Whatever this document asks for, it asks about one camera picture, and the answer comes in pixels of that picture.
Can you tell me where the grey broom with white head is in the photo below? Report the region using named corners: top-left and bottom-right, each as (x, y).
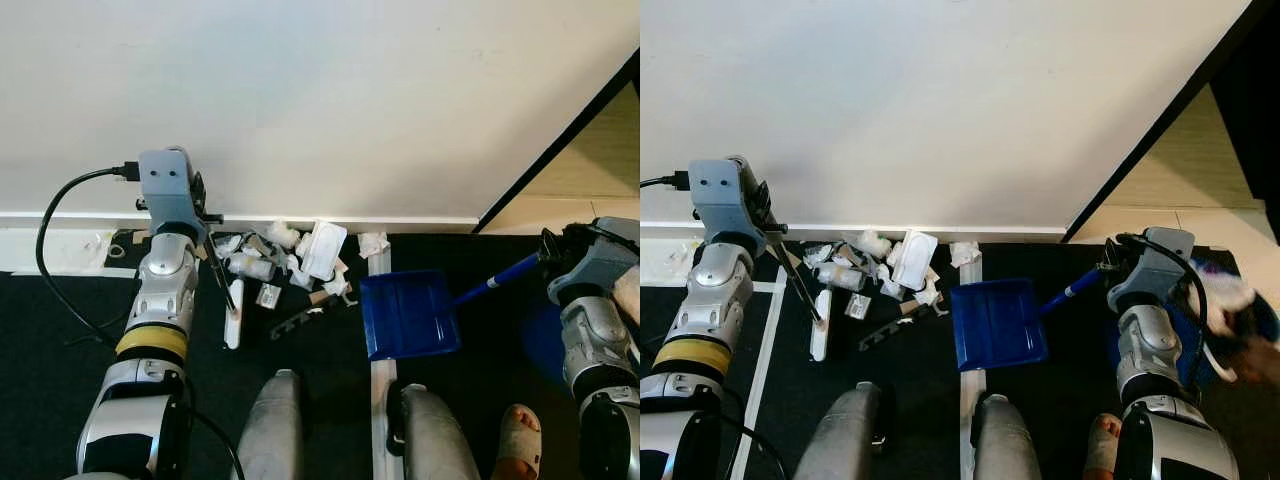
top-left (165, 146), bottom-right (245, 351)
top-left (735, 155), bottom-right (834, 363)

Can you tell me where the blue plastic dustpan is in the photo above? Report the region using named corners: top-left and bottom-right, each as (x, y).
top-left (358, 250), bottom-right (543, 362)
top-left (949, 264), bottom-right (1109, 373)

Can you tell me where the white floor tape strip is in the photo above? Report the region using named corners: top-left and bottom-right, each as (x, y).
top-left (368, 248), bottom-right (398, 480)
top-left (729, 265), bottom-right (792, 480)
top-left (958, 254), bottom-right (988, 480)

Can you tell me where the person's hand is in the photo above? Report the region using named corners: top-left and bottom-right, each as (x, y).
top-left (1235, 335), bottom-right (1280, 386)

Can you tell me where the clear plastic bottle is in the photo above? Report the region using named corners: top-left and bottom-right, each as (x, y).
top-left (817, 262), bottom-right (868, 294)
top-left (227, 252), bottom-right (277, 283)

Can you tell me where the clear plastic wrap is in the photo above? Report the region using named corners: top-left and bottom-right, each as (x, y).
top-left (58, 232), bottom-right (117, 272)
top-left (645, 240), bottom-right (702, 284)

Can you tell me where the white plastic bin bag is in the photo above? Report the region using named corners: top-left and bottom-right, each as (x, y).
top-left (1189, 257), bottom-right (1258, 323)

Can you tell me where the white plastic container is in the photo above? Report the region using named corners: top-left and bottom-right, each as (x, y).
top-left (890, 229), bottom-right (940, 294)
top-left (300, 221), bottom-right (349, 284)

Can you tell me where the black toothed strip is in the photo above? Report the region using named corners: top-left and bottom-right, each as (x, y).
top-left (857, 314), bottom-right (924, 352)
top-left (267, 303), bottom-right (334, 342)

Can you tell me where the black cabinet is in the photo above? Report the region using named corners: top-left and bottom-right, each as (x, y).
top-left (1208, 0), bottom-right (1280, 247)

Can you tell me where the person's foot in sandal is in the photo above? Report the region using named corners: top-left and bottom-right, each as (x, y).
top-left (1084, 412), bottom-right (1124, 480)
top-left (490, 403), bottom-right (545, 480)

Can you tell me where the silver right robot leg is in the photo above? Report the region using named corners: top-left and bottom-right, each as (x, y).
top-left (969, 392), bottom-right (1044, 480)
top-left (387, 384), bottom-right (482, 480)

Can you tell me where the silver robot leg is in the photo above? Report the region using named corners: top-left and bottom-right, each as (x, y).
top-left (233, 369), bottom-right (305, 480)
top-left (969, 392), bottom-right (1044, 480)
top-left (794, 381), bottom-right (892, 480)
top-left (387, 384), bottom-right (482, 480)

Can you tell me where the silver left robot leg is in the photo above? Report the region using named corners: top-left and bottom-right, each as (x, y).
top-left (233, 369), bottom-right (305, 480)
top-left (794, 381), bottom-right (892, 480)

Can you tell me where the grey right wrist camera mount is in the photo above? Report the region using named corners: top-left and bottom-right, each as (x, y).
top-left (1106, 227), bottom-right (1197, 314)
top-left (548, 217), bottom-right (641, 306)

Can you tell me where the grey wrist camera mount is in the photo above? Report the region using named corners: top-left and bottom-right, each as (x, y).
top-left (1106, 227), bottom-right (1197, 314)
top-left (137, 147), bottom-right (208, 241)
top-left (689, 157), bottom-right (767, 247)
top-left (548, 217), bottom-right (641, 306)

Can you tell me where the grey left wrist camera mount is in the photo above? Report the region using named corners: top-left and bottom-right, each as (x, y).
top-left (137, 147), bottom-right (208, 241)
top-left (689, 157), bottom-right (767, 247)

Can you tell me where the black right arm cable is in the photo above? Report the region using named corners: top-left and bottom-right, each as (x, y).
top-left (585, 222), bottom-right (641, 251)
top-left (1115, 232), bottom-right (1242, 384)

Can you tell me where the black door frame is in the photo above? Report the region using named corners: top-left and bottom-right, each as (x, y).
top-left (474, 48), bottom-right (641, 234)
top-left (1061, 0), bottom-right (1263, 244)

